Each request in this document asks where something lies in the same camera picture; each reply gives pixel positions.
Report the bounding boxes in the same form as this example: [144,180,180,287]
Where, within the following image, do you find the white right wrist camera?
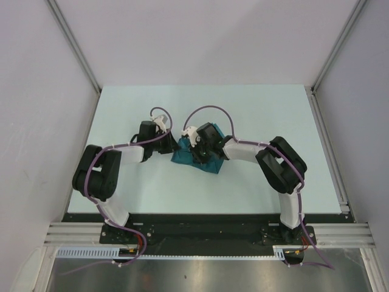
[181,126,199,147]

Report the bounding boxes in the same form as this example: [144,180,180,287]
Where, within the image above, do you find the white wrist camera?
[181,126,199,147]
[150,114,168,133]

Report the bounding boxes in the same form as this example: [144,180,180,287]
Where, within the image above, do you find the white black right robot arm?
[182,123,308,244]

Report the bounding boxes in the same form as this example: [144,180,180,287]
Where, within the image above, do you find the left aluminium corner post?
[44,0,102,94]

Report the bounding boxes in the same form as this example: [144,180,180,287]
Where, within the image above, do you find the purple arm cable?
[182,105,335,270]
[57,106,173,276]

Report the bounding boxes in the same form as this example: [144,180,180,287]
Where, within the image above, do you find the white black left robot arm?
[72,114,178,243]

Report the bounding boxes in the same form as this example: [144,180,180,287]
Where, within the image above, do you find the teal cloth napkin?
[171,122,225,174]

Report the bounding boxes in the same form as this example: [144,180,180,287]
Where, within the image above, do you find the white slotted cable duct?
[56,245,286,260]

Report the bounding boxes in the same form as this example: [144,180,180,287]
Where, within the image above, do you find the aluminium corner post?
[311,0,367,92]
[44,0,102,94]

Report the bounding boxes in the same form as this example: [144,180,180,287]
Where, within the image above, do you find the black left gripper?
[149,128,181,155]

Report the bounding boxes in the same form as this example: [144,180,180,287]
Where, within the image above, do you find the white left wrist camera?
[150,114,168,133]

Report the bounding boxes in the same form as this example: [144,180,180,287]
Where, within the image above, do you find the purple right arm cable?
[182,105,335,270]

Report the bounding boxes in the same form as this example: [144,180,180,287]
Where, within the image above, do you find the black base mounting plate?
[62,213,355,246]

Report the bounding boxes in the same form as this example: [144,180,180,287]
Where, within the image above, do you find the right aluminium corner post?
[311,0,367,92]

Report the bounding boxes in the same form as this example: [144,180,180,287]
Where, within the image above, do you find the aluminium frame rail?
[306,86,388,291]

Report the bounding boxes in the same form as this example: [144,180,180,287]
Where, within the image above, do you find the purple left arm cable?
[57,106,173,276]

